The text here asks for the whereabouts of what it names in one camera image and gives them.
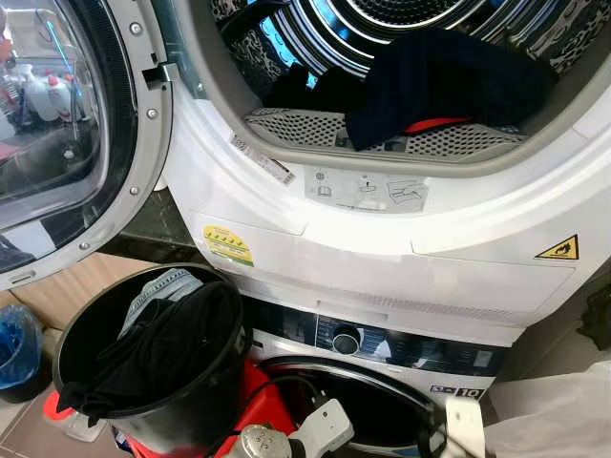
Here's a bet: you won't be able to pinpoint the large black garment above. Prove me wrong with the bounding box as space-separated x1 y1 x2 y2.
57 281 240 426

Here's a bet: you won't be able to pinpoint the white washing machine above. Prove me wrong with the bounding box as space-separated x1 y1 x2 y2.
239 296 521 458

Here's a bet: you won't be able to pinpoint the yellow triangle warning sticker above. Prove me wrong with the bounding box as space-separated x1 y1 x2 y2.
535 235 580 261

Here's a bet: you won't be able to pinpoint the white plastic bag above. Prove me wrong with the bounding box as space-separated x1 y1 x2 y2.
482 361 611 458

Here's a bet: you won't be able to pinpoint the red garment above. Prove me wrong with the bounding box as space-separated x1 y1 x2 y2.
403 116 471 135

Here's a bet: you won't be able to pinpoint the white tumble dryer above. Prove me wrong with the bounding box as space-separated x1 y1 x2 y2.
153 0 611 349

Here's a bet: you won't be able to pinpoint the ten year warranty sticker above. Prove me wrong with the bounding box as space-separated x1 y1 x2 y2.
430 385 486 400

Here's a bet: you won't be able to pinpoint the dark navy garment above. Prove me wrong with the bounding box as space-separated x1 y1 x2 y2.
346 29 559 152

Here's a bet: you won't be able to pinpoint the white pictogram instruction sticker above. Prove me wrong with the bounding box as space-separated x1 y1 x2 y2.
305 167 431 213

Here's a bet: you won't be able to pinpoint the black washer control knob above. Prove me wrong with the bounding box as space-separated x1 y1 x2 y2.
331 327 362 356

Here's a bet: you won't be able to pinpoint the dark round washer door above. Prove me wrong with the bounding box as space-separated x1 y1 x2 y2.
260 358 450 454

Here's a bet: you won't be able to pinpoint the grey mesh lint filter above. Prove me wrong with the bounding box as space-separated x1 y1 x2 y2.
246 107 524 158

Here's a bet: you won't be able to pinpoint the small black garment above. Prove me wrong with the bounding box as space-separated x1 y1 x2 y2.
263 65 364 114

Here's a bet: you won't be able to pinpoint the white barcode sticker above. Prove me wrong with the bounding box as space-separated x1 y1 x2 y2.
229 134 295 185

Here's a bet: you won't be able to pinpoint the yellow green energy sticker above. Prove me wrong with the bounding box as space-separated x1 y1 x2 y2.
200 225 255 268

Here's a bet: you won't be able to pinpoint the blue denim jeans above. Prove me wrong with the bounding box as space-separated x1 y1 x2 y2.
119 268 203 335

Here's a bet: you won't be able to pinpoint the black plastic bucket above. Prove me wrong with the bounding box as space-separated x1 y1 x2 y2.
53 264 254 454

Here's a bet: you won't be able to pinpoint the round glass dryer door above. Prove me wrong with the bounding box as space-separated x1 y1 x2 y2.
0 0 173 292

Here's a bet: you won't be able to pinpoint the blue water bottle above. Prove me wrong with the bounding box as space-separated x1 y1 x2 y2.
0 303 44 402

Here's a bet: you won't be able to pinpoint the dark wall fitting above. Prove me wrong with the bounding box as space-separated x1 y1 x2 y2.
578 286 611 349

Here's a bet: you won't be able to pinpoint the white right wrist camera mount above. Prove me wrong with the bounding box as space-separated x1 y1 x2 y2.
444 396 488 458

